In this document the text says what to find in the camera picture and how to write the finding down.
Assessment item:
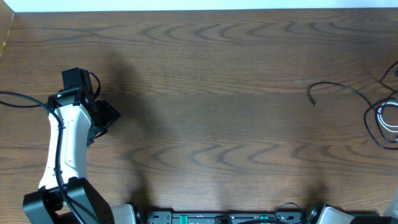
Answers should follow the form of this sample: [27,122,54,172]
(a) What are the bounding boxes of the thick black USB cable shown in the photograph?
[363,98,398,151]

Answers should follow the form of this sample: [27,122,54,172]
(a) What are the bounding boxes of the white USB cable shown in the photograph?
[376,101,398,144]

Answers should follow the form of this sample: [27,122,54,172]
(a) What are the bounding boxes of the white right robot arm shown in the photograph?
[303,190,397,224]

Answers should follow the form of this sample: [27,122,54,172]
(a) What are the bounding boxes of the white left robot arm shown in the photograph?
[23,67,136,223]

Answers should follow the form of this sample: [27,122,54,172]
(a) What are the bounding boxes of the brown cardboard panel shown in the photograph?
[0,0,15,57]

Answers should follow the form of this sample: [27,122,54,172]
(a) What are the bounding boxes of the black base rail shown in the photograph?
[144,205,307,224]

